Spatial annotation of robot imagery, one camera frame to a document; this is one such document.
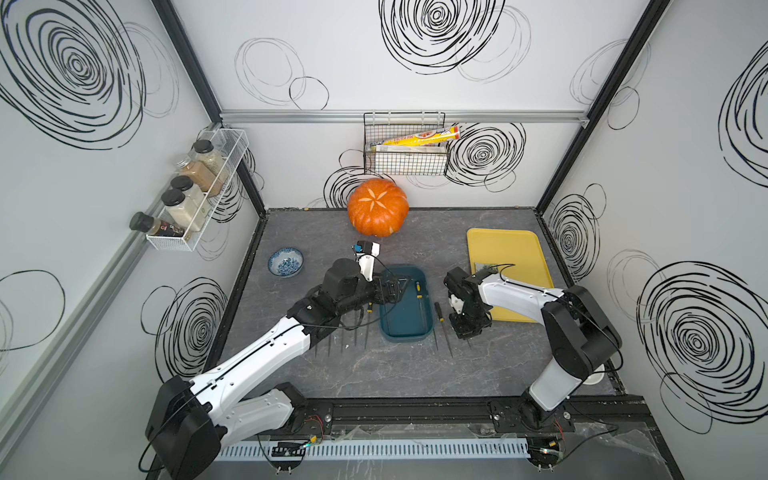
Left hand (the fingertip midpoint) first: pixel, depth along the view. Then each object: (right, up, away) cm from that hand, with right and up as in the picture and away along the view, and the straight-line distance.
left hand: (398, 277), depth 73 cm
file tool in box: (+7, -7, +23) cm, 25 cm away
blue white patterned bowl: (-38, +1, +29) cm, 48 cm away
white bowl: (+50, -26, +2) cm, 57 cm away
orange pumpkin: (-6, +20, +29) cm, 36 cm away
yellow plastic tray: (+47, +5, +38) cm, 61 cm away
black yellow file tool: (-9, -14, +20) cm, 26 cm away
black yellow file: (-12, -20, +14) cm, 27 cm away
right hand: (+20, -19, +14) cm, 31 cm away
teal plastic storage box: (+4, -15, +16) cm, 22 cm away
